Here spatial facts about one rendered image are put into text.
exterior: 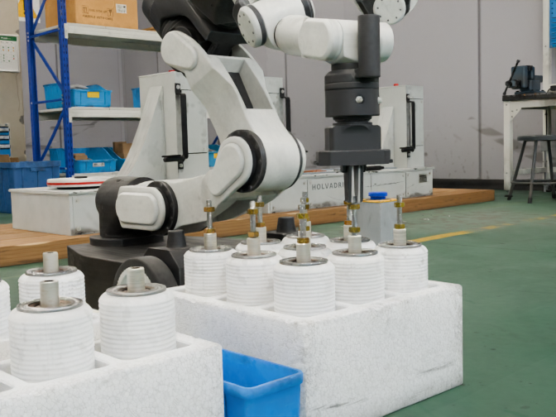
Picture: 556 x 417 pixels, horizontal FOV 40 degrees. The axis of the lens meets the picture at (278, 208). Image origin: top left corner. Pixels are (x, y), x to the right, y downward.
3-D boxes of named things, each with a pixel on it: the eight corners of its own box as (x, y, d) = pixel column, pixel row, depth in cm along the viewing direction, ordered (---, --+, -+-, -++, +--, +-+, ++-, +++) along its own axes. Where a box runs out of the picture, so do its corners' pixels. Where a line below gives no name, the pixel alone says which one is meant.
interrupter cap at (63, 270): (16, 275, 115) (16, 270, 115) (62, 268, 120) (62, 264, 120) (39, 280, 109) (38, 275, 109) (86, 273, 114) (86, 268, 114)
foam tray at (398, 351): (155, 388, 137) (151, 290, 136) (309, 346, 163) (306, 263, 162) (307, 448, 108) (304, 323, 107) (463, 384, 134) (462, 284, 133)
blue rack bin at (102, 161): (48, 173, 644) (46, 148, 643) (87, 171, 671) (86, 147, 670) (79, 174, 609) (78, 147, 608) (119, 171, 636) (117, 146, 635)
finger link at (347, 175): (348, 201, 126) (347, 164, 125) (353, 203, 123) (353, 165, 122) (339, 202, 126) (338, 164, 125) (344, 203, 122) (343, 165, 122)
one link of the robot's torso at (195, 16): (131, 16, 196) (157, -43, 186) (172, 21, 205) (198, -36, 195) (180, 87, 183) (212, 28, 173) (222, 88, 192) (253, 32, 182)
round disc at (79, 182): (35, 189, 348) (34, 177, 347) (93, 185, 369) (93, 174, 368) (67, 190, 326) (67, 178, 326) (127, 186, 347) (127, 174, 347)
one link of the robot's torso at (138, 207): (115, 232, 203) (112, 182, 202) (175, 224, 217) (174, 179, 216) (160, 237, 189) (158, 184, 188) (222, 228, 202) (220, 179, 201)
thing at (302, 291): (342, 369, 122) (340, 258, 120) (330, 388, 113) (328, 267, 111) (285, 366, 124) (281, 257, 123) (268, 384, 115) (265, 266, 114)
